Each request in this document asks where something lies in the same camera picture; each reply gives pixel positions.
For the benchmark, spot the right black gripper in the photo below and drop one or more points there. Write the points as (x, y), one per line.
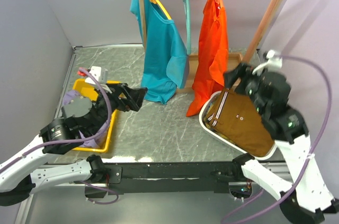
(229, 76)

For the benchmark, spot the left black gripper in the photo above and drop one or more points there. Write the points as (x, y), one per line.
(135, 96)

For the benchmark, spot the orange t shirt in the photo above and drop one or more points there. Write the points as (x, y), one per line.
(212, 55)

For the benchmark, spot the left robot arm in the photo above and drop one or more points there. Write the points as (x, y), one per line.
(22, 175)

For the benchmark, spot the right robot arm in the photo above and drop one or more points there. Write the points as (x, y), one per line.
(305, 199)

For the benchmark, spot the blue t shirt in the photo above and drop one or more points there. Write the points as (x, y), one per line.
(166, 64)

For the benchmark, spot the teal plastic hanger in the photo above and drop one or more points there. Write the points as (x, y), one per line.
(186, 4)

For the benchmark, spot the brown shorts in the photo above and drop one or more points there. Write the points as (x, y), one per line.
(235, 117)

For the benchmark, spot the white plastic basket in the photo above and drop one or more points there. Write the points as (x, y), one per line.
(225, 141)

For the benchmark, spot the yellow plastic tray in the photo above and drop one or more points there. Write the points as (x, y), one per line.
(89, 91)

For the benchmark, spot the black base beam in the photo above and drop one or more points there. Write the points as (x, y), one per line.
(168, 177)

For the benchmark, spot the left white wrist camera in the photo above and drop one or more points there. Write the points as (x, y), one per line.
(99, 73)

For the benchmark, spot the aluminium frame rail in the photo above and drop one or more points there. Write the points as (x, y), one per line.
(67, 204)

